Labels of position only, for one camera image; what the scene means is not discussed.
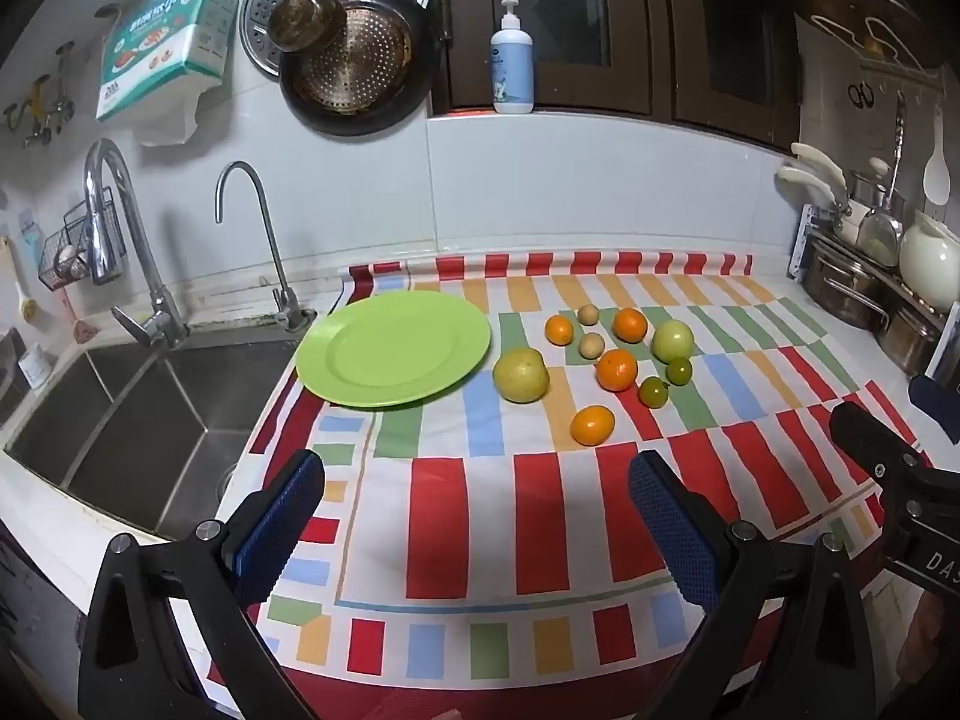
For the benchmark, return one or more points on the small brown longan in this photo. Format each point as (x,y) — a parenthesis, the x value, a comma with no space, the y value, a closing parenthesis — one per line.
(588,313)
(592,346)

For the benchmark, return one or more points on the white pump lotion bottle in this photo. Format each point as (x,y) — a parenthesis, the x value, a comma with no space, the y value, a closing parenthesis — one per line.
(513,67)

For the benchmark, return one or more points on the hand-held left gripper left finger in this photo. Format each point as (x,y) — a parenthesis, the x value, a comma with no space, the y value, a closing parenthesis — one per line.
(281,532)

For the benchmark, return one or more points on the green plate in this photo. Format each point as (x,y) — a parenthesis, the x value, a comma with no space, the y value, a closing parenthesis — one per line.
(390,352)

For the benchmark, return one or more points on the striped colourful tablecloth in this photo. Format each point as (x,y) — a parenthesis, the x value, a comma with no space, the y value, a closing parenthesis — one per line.
(525,510)

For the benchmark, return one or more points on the white plastic bag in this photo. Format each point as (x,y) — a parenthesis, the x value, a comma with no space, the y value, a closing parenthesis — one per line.
(169,124)

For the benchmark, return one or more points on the thin gooseneck faucet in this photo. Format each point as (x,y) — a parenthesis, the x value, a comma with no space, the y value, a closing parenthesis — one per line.
(274,247)

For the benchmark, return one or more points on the large orange tangerine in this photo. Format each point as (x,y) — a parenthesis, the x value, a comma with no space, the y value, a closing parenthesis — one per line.
(630,325)
(616,370)

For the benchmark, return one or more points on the dark wooden window frame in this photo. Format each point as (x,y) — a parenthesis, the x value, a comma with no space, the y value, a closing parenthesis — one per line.
(660,52)

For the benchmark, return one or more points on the oval orange tangerine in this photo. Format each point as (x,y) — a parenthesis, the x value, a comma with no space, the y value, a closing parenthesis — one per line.
(592,426)

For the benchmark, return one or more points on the small orange tangerine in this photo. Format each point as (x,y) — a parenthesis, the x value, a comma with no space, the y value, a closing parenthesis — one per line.
(559,330)

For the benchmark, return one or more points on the stainless steel sink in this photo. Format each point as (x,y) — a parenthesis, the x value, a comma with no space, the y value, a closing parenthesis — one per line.
(150,435)

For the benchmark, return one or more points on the black wall hook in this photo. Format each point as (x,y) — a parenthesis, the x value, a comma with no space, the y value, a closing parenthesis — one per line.
(861,94)

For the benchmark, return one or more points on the stainless steel pots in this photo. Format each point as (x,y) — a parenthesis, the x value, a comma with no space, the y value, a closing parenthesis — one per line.
(806,240)

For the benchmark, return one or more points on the large chrome faucet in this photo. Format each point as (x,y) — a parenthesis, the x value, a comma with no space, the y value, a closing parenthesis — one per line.
(135,240)

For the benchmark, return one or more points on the steel ladle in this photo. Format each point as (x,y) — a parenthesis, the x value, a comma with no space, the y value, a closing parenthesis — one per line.
(879,236)

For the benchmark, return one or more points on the black frying pan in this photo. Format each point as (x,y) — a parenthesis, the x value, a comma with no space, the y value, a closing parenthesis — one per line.
(352,82)

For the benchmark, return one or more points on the green paper towel package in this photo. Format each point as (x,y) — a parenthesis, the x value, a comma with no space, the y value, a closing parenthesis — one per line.
(161,45)

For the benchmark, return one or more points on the white rice spoon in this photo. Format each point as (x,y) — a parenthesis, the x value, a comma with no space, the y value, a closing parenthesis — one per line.
(936,176)

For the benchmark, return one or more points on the large green apple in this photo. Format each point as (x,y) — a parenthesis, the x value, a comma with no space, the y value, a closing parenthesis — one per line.
(672,342)

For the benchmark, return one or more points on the small copper pot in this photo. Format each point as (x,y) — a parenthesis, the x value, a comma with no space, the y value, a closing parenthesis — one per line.
(304,19)

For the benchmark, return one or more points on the stainless steel pot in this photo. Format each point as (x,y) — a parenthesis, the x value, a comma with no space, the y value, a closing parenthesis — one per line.
(844,281)
(907,337)

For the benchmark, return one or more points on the large yellow pear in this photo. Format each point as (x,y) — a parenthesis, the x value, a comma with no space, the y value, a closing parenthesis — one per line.
(521,376)

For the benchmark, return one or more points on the yellow wall hook rack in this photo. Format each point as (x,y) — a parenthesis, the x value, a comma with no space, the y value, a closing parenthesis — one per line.
(41,101)

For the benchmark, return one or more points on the white ceramic pitcher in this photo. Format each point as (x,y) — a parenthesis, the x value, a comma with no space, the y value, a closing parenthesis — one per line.
(930,262)

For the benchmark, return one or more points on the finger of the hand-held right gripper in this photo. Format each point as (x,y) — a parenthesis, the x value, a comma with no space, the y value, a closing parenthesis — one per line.
(937,401)
(870,439)

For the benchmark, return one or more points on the small green tangerine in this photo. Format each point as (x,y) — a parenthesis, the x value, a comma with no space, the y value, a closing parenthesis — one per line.
(652,393)
(679,372)

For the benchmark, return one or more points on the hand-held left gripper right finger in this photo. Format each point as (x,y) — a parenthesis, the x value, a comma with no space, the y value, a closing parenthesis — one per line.
(671,532)

